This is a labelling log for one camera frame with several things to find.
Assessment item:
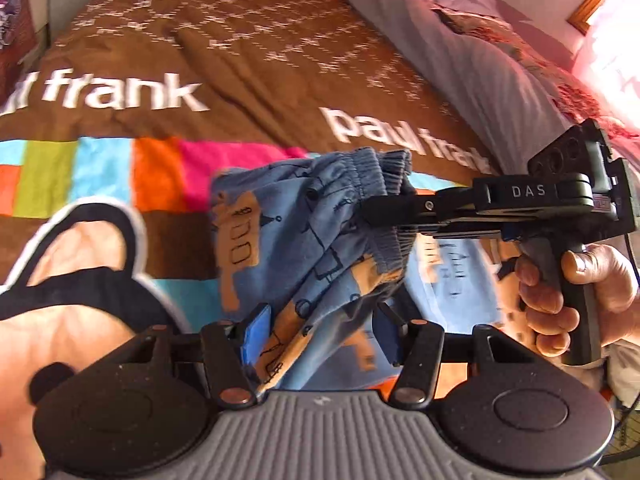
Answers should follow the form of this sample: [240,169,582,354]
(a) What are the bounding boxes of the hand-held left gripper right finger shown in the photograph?
[372,302,523,409]

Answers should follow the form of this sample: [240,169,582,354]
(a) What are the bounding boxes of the black wire mesh object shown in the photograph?
[597,400,640,467]

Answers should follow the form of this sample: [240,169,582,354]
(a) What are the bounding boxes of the brown colourful printed blanket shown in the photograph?
[0,0,516,461]

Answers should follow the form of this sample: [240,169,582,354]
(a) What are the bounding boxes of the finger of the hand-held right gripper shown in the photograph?
[357,185,478,227]
[395,224,503,240]

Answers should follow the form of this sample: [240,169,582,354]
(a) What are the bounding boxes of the wooden frame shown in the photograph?
[566,0,622,37]

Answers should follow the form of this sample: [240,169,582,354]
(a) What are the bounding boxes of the black cable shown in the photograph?
[602,227,640,406]

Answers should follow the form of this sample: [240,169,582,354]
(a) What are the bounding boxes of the blue printed pants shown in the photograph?
[209,147,506,393]

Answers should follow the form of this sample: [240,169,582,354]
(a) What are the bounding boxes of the pink floral cloth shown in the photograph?
[432,2,640,143]

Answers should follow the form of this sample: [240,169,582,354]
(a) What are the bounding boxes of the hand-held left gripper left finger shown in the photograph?
[117,302,273,409]

